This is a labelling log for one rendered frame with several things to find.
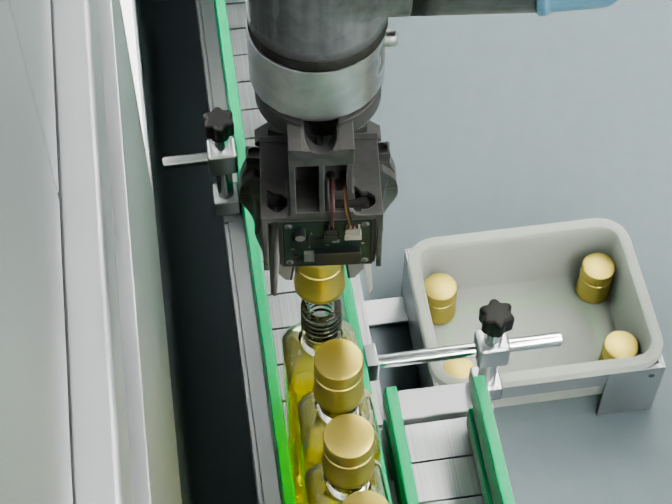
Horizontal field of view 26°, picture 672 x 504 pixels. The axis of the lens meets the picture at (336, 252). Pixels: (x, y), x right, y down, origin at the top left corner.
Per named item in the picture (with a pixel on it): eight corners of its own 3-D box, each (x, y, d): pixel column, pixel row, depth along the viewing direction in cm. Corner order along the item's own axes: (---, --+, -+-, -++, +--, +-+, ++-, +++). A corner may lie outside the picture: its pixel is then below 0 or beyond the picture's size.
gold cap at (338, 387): (310, 372, 103) (309, 339, 99) (360, 366, 103) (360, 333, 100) (316, 416, 101) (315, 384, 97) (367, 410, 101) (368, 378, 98)
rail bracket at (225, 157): (169, 197, 142) (155, 107, 131) (238, 189, 143) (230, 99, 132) (172, 230, 140) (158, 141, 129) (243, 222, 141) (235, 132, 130)
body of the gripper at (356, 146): (259, 277, 88) (249, 149, 78) (257, 166, 93) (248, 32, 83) (386, 272, 88) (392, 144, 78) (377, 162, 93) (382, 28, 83)
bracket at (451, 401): (379, 424, 135) (381, 386, 129) (480, 411, 136) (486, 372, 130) (386, 458, 133) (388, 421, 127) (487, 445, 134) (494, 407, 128)
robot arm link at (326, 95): (244, -26, 79) (394, -31, 80) (248, 33, 83) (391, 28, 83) (246, 75, 75) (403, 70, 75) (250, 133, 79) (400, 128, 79)
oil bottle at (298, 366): (287, 447, 126) (279, 312, 109) (351, 439, 127) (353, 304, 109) (295, 506, 123) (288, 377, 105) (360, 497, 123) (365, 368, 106)
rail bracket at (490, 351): (361, 389, 129) (363, 312, 119) (546, 366, 130) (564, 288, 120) (366, 419, 127) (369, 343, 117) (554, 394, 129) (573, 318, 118)
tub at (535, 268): (399, 288, 151) (402, 239, 144) (610, 263, 153) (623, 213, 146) (429, 436, 141) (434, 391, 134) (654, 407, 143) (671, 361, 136)
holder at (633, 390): (349, 298, 151) (350, 255, 144) (608, 267, 153) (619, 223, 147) (375, 444, 141) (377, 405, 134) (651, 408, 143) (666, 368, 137)
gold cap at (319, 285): (293, 263, 102) (292, 226, 99) (344, 261, 102) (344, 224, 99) (294, 306, 100) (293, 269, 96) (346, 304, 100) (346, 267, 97)
